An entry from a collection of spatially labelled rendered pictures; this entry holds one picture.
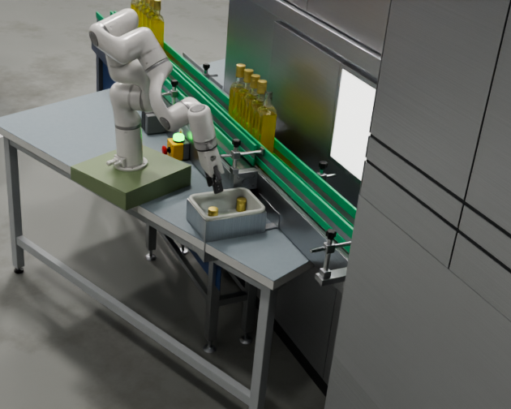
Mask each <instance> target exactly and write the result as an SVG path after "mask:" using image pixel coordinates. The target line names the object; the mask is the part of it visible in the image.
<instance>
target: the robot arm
mask: <svg viewBox="0 0 511 409"><path fill-rule="evenodd" d="M138 25H139V17H138V15H137V13H136V12H135V11H134V10H133V9H130V8H126V9H122V10H121V11H119V12H117V13H115V14H113V15H111V16H109V17H107V18H105V19H103V20H101V21H99V22H96V23H94V24H92V25H91V26H90V28H89V32H88V33H89V37H90V39H91V41H92V43H93V44H94V45H95V46H96V47H97V48H98V49H99V50H101V51H102V52H104V53H105V58H106V62H107V67H108V70H109V75H110V78H111V79H112V80H113V81H115V82H116V83H114V84H113V85H112V86H111V88H110V91H109V98H110V101H111V105H112V108H113V112H114V127H115V139H116V151H117V154H115V155H114V158H113V160H109V161H107V162H106V165H107V166H111V165H113V166H114V168H115V169H117V170H121V171H137V170H142V169H143V168H145V167H146V166H147V165H148V160H147V159H146V158H145V157H143V141H142V126H141V118H140V114H139V113H138V111H144V112H152V111H153V112H154V114H155V115H156V116H157V119H158V120H159V122H160V123H161V125H162V126H163V127H164V128H165V129H166V130H167V131H177V130H178V129H180V128H181V127H184V126H185V125H187V124H188V123H189V125H190V129H191V135H192V139H193V143H194V146H195V150H196V151H197V152H198V156H199V160H200V165H201V167H202V168H203V169H204V173H205V175H206V180H207V184H208V186H209V187H211V186H213V191H214V194H217V193H220V192H223V186H222V182H221V181H222V179H221V176H220V173H221V174H224V169H223V165H222V163H221V157H220V154H219V152H218V149H217V137H216V132H215V129H214V125H213V117H212V114H211V110H210V108H209V107H208V106H207V105H203V104H201V103H200V102H198V101H197V100H196V99H195V98H194V97H186V98H184V99H182V100H181V101H179V102H177V103H176V104H174V105H172V106H170V107H169V108H167V107H166V106H165V103H164V102H163V100H162V96H161V90H162V86H163V84H164V82H165V80H166V78H167V77H168V76H169V74H170V73H171V71H172V70H173V66H172V64H171V62H170V61H169V59H168V58H167V56H166V54H165V52H164V50H163V49H162V48H161V45H160V43H159V42H158V40H157V39H156V37H155V35H154V34H153V32H152V30H151V29H150V28H146V27H141V28H138ZM137 110H138V111H137ZM219 172H220V173H219ZM214 173H215V174H214ZM216 177H217V178H216Z"/></svg>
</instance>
